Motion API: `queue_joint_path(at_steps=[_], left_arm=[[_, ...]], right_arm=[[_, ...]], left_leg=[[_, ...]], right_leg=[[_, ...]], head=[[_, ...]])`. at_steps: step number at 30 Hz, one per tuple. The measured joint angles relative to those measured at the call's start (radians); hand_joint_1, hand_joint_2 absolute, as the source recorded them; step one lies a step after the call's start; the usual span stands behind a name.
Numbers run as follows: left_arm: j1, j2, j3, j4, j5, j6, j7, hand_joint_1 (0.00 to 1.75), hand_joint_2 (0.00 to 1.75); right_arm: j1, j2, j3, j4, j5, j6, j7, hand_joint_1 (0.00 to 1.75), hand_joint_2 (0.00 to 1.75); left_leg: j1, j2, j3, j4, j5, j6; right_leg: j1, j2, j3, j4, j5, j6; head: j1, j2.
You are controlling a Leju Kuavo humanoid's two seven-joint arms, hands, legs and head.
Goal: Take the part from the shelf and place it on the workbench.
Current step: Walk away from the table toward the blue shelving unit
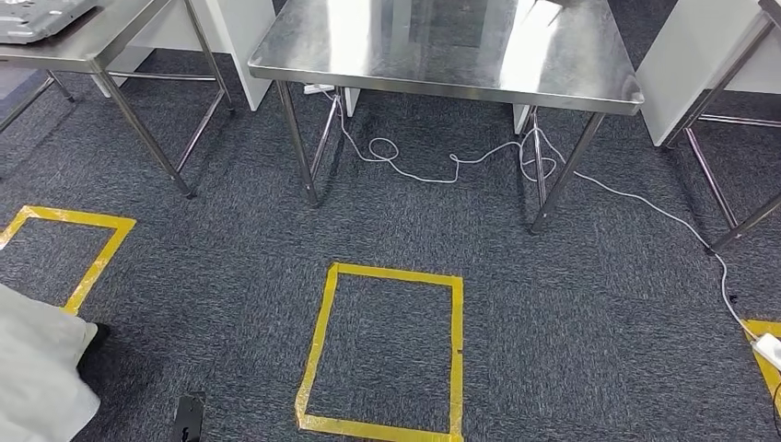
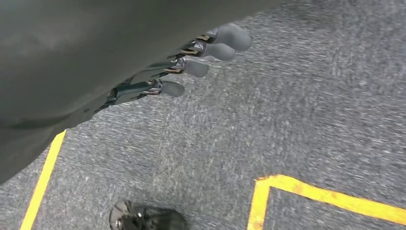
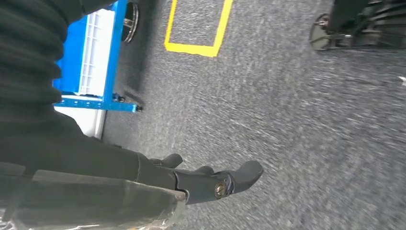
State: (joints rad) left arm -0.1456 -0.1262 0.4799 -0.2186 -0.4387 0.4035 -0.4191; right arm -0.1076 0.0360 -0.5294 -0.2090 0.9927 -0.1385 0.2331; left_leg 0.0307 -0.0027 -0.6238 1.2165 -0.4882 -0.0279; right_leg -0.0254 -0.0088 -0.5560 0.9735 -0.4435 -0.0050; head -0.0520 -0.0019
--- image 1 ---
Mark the steel workbench table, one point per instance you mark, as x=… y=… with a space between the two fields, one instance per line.
x=457 y=61

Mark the grey metal sheet part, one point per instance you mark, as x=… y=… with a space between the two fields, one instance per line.
x=36 y=21

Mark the white power strip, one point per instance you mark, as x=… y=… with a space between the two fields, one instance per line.
x=770 y=351
x=317 y=89

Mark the white partition panel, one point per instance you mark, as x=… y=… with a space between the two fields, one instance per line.
x=244 y=36
x=689 y=61

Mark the person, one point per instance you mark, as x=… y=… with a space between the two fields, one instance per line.
x=36 y=378

